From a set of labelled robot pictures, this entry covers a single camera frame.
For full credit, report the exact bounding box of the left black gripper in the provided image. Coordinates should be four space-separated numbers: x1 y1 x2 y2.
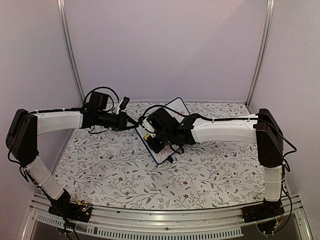
97 111 139 132

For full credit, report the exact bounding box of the yellow black eraser sponge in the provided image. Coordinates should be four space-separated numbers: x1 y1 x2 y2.
144 133 156 141

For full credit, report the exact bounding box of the small blue-framed whiteboard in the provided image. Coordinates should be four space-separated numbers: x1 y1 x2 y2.
136 97 190 165

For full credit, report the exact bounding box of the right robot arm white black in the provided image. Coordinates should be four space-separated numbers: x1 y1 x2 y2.
139 105 297 218

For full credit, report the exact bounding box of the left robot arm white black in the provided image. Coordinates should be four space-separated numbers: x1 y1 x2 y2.
5 108 138 217

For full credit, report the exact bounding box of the floral patterned table mat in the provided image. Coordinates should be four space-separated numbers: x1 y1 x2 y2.
47 101 286 211

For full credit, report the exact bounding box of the wire whiteboard stand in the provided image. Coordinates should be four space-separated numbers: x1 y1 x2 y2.
166 155 175 164

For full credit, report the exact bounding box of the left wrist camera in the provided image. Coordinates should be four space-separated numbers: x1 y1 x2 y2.
115 96 130 114

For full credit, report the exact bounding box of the left black cable loop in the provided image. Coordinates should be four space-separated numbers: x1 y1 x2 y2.
83 86 121 118

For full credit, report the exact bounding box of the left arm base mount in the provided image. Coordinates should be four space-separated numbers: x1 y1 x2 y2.
48 200 93 223

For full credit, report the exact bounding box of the front aluminium rail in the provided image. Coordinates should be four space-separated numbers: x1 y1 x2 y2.
21 193 313 240

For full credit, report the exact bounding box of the left aluminium frame post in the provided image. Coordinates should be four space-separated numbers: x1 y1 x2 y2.
56 0 85 103

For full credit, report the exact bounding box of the aluminium frame post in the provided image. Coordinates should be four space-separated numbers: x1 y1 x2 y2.
245 0 275 108
56 0 85 103

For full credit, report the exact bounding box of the right black cable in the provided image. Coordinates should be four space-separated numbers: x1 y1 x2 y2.
269 122 298 173

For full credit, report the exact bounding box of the right aluminium frame post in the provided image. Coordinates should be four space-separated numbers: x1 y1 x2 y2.
245 0 275 108

